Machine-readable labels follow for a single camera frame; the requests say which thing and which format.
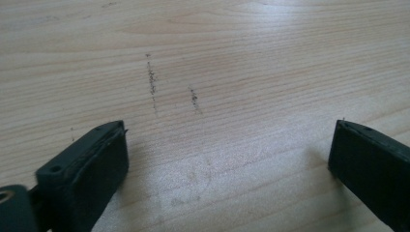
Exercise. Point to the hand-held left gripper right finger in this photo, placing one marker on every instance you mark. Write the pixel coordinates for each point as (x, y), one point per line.
(374, 170)

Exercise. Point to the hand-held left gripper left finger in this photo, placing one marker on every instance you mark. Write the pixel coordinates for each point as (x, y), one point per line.
(84, 174)

